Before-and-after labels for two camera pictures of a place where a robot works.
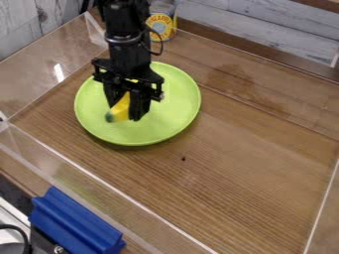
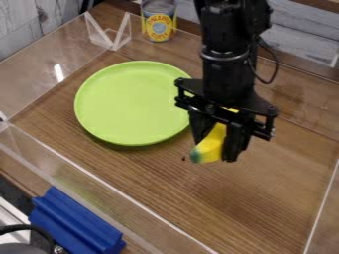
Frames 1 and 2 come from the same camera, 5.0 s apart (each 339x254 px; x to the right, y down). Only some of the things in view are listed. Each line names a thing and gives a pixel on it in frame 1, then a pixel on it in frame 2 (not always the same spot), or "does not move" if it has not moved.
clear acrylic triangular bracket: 95,31 does not move
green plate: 172,113 does not move
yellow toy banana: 119,112 -> 210,149
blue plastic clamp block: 75,227 does not move
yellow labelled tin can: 162,21 does not move
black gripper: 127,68 -> 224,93
